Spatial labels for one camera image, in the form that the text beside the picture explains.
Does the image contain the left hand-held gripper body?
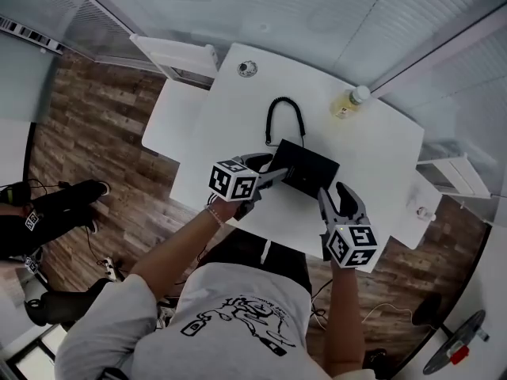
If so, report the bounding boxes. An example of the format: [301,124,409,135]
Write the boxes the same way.
[208,154,265,222]

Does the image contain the black device with cable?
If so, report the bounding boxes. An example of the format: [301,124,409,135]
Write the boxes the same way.
[272,138,341,200]

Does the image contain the person's right forearm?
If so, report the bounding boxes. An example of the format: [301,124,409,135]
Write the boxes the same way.
[322,260,366,376]

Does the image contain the clear plastic drink bottle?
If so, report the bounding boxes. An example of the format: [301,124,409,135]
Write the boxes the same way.
[330,85,372,120]

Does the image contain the white thin floor cable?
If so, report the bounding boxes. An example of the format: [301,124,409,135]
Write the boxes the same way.
[361,302,414,325]

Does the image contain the person's left hand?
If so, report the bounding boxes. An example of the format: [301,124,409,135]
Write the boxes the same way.
[206,194,243,222]

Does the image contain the white power strip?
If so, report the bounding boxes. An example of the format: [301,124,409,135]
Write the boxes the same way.
[98,256,124,283]

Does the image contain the white wooden chair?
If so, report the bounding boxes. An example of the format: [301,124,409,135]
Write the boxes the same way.
[389,152,495,251]
[129,33,221,162]

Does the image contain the round table cable grommet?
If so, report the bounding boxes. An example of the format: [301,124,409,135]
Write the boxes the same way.
[236,59,259,78]

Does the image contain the round grey metal base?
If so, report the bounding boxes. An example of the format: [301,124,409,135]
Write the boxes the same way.
[422,309,489,376]

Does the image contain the person's left forearm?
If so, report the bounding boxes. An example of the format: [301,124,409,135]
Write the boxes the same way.
[128,207,225,293]

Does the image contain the black thin floor cable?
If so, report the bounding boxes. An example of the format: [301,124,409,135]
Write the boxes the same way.
[310,278,334,329]

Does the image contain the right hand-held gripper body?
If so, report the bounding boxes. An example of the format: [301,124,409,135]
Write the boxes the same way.
[319,221,379,271]

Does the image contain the beaded bracelet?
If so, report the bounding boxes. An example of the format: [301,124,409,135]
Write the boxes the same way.
[205,205,225,228]

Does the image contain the person's black trousers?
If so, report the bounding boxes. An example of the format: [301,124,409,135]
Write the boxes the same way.
[205,229,313,293]

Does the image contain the white shelf unit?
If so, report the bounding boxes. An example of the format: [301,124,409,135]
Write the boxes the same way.
[0,15,65,55]

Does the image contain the grey printed t-shirt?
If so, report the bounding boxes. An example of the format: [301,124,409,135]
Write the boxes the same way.
[55,260,332,380]

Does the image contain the white table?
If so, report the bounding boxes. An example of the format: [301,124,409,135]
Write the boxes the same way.
[169,42,426,261]

